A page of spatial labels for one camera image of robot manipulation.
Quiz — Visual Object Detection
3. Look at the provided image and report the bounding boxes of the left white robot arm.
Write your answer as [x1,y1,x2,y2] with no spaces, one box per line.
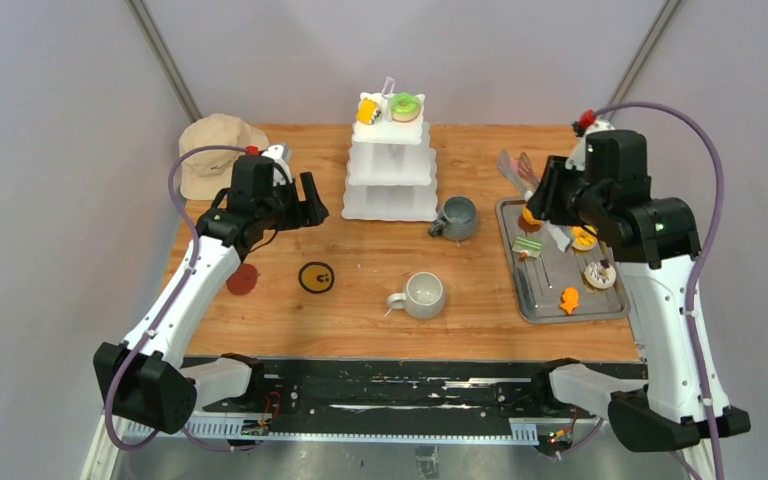
[93,152,329,435]

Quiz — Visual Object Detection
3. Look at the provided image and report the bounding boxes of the beige bucket hat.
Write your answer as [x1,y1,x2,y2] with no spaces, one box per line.
[179,113,269,201]

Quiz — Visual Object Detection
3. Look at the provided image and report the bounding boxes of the white ceramic mug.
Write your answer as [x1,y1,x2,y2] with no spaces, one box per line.
[386,272,445,320]

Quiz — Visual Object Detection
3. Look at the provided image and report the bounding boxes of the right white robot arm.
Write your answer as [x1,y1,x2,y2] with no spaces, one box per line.
[528,130,751,452]

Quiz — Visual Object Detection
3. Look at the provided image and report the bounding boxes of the metal serving tray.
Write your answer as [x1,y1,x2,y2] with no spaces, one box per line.
[495,197,630,324]

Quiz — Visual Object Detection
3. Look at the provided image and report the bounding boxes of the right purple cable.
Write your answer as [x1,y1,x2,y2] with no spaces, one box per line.
[592,100,728,480]

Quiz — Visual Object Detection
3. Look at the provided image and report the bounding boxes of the orange fish-shaped pastry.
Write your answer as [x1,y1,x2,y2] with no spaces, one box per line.
[559,286,580,315]

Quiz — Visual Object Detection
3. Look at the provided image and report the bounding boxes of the white three-tier dessert stand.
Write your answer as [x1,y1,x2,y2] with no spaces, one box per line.
[341,77,438,222]

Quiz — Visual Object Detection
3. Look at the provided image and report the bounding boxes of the purple cable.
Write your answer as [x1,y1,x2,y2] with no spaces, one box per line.
[592,100,728,480]
[103,144,266,454]

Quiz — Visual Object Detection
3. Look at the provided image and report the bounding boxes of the dark grey ceramic mug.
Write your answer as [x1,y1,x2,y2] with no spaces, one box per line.
[427,196,478,242]

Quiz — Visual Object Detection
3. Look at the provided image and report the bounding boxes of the black yellow smiley coaster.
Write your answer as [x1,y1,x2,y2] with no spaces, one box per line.
[298,261,335,294]

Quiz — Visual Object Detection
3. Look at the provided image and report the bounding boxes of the orange cupcake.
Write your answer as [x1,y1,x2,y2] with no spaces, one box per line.
[521,206,543,227]

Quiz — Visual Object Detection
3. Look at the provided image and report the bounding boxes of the pink round macaron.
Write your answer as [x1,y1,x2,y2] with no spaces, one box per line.
[517,152,540,191]

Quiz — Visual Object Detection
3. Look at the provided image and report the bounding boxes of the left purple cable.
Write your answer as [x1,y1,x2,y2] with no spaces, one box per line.
[103,144,266,454]

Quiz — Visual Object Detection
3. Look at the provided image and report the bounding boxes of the green white layered sandwich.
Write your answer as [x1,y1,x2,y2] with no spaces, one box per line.
[510,236,543,258]

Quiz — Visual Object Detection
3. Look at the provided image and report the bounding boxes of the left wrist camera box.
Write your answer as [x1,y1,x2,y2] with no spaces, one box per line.
[261,143,292,186]

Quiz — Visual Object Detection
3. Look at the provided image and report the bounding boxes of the metal tongs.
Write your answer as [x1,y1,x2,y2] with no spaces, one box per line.
[496,150,572,252]

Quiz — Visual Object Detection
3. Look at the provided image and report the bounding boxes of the white chocolate donut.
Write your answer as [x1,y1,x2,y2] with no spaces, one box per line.
[582,260,618,290]

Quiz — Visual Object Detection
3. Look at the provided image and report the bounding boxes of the green frosted donut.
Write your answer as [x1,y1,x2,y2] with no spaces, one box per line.
[389,92,423,123]

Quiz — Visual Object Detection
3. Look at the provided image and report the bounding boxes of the red round coaster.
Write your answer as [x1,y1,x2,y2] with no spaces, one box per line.
[225,263,259,296]

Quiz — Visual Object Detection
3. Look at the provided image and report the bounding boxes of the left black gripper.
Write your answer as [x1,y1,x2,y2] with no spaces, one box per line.
[258,172,329,232]

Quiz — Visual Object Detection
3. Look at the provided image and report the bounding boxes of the yellow frosted donut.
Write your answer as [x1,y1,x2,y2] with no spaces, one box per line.
[570,226,599,252]

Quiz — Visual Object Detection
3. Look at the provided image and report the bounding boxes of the yellow cake slice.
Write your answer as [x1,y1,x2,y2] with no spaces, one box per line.
[356,97,382,125]

